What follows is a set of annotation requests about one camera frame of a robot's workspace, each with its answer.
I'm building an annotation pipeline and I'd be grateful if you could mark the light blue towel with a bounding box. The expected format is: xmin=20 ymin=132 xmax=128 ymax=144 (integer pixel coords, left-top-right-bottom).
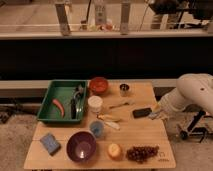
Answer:
xmin=148 ymin=107 xmax=166 ymax=120

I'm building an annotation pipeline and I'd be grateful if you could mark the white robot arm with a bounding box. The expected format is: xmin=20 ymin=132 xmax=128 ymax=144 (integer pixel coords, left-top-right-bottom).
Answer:
xmin=158 ymin=73 xmax=213 ymax=114

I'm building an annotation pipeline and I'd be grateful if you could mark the red bowl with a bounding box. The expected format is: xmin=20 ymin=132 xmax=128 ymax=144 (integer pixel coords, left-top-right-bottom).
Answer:
xmin=89 ymin=77 xmax=108 ymax=94

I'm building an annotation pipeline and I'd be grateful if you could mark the white round container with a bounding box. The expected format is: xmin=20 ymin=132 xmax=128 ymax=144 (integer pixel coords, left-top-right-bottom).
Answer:
xmin=88 ymin=96 xmax=103 ymax=113

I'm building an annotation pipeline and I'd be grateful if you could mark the silver spoon in tray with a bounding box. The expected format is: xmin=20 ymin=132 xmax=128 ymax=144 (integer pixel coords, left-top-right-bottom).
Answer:
xmin=72 ymin=85 xmax=84 ymax=103

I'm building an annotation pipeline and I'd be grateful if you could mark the blue cup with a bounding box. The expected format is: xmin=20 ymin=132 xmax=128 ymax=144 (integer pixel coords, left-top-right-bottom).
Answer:
xmin=89 ymin=121 xmax=104 ymax=138

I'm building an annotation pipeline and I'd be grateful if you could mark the black rectangular phone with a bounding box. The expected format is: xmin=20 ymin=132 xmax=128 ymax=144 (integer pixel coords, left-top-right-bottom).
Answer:
xmin=133 ymin=108 xmax=152 ymax=118

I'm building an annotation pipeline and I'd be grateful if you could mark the green plastic tray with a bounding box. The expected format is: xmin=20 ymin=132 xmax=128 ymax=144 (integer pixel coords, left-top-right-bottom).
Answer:
xmin=37 ymin=80 xmax=87 ymax=124

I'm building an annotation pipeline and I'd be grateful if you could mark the red chili pepper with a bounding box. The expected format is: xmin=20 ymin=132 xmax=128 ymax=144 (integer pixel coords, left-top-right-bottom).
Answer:
xmin=52 ymin=99 xmax=65 ymax=117

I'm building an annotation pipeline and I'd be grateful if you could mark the purple bowl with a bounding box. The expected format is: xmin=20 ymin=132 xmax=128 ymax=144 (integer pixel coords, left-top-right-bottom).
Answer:
xmin=66 ymin=131 xmax=97 ymax=163

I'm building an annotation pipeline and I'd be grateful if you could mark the orange fruit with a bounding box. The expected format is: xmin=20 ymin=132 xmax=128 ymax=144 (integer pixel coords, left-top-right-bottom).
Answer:
xmin=107 ymin=143 xmax=122 ymax=159

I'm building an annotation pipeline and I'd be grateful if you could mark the bunch of red grapes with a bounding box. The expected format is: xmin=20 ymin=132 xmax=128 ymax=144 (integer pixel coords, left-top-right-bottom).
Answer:
xmin=126 ymin=146 xmax=159 ymax=163

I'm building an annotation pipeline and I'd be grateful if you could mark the blue sponge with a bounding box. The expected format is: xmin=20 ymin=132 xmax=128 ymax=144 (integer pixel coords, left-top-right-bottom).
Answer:
xmin=40 ymin=133 xmax=61 ymax=156

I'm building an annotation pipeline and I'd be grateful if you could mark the black wheeled stand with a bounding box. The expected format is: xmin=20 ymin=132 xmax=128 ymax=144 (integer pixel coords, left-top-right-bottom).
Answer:
xmin=177 ymin=110 xmax=213 ymax=142

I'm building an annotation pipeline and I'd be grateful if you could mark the black handled utensil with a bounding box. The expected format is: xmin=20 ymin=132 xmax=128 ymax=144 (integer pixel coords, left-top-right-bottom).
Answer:
xmin=71 ymin=98 xmax=76 ymax=119

